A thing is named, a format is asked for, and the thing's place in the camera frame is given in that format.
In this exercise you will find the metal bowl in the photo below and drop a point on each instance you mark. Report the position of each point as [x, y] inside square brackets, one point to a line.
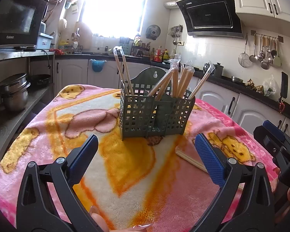
[236, 79]

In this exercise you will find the row of hanging kitchen utensils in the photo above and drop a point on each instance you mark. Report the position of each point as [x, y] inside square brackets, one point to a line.
[263, 53]

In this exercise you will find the dark green plastic utensil basket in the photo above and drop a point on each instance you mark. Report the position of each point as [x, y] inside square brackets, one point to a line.
[147, 77]

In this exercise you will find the blue plastic bag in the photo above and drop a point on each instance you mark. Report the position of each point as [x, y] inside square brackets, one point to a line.
[97, 65]

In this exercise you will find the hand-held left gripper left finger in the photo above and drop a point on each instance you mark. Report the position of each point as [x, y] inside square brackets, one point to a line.
[85, 154]

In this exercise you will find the ginger roots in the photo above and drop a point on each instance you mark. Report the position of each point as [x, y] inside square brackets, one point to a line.
[253, 86]

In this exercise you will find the clear plastic bag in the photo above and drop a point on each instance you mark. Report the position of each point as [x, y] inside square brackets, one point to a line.
[272, 87]

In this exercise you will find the group of sauce bottles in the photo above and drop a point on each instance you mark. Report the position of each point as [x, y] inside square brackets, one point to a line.
[160, 55]

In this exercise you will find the metal kettle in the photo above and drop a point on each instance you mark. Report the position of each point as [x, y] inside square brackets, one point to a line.
[207, 70]

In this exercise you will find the small wall fan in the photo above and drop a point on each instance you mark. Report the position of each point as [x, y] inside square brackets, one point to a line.
[153, 32]

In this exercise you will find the single wooden chopstick pair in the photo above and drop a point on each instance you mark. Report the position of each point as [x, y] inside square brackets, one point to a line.
[121, 72]
[191, 160]
[127, 70]

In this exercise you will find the small hanging utensils set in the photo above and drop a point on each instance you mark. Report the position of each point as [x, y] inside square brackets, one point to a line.
[175, 33]

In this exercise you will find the black range hood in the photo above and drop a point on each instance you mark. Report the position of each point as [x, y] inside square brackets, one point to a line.
[210, 17]

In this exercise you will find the stacked steel pots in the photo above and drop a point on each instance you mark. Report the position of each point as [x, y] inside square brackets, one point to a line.
[14, 94]

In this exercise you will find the person's left hand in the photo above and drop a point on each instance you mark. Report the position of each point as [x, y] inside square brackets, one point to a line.
[100, 222]

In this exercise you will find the metal kitchen shelf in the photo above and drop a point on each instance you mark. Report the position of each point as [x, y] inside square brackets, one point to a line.
[14, 125]

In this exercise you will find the wooden cutting board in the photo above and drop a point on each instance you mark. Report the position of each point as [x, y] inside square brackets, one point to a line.
[83, 33]

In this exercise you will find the silver exhaust duct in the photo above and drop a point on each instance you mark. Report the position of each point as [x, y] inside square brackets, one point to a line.
[176, 2]

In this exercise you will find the blue-grey storage box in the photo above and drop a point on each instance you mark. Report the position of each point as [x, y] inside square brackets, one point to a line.
[44, 41]

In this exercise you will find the black kitchen countertop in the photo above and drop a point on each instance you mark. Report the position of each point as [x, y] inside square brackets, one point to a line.
[232, 87]

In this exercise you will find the black microwave oven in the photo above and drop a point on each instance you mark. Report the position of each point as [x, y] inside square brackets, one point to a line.
[14, 17]

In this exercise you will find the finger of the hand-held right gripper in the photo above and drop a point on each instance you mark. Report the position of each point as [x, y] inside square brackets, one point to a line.
[287, 157]
[273, 129]

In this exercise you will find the pink printed bear blanket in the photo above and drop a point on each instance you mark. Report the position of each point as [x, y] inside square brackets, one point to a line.
[135, 174]

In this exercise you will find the bunch of chopsticks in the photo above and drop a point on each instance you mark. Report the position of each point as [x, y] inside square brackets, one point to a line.
[181, 82]

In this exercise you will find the pale green spice rack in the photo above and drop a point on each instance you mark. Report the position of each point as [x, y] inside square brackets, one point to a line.
[125, 47]

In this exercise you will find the black frying pan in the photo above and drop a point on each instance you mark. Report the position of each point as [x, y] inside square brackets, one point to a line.
[40, 80]

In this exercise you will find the kitchen window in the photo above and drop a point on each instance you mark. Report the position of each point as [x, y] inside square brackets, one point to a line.
[113, 7]

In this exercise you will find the wall socket near hood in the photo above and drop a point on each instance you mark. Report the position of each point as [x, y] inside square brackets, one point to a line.
[181, 43]

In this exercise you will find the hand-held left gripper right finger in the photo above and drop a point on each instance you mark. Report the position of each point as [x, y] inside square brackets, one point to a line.
[209, 157]

